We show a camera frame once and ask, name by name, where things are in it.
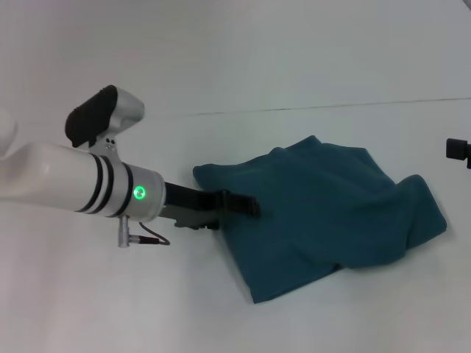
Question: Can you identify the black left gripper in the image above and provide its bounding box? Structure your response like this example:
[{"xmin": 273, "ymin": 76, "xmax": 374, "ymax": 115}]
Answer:
[{"xmin": 160, "ymin": 181, "xmax": 263, "ymax": 232}]

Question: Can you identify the teal blue shirt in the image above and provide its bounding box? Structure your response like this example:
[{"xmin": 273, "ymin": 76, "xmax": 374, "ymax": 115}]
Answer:
[{"xmin": 193, "ymin": 135, "xmax": 449, "ymax": 304}]

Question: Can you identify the left arm connector cable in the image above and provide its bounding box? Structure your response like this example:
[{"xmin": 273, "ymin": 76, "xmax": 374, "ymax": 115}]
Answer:
[{"xmin": 116, "ymin": 215, "xmax": 173, "ymax": 249}]

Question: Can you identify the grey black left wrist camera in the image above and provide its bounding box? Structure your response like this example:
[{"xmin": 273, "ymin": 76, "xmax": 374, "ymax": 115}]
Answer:
[{"xmin": 64, "ymin": 84, "xmax": 146, "ymax": 149}]

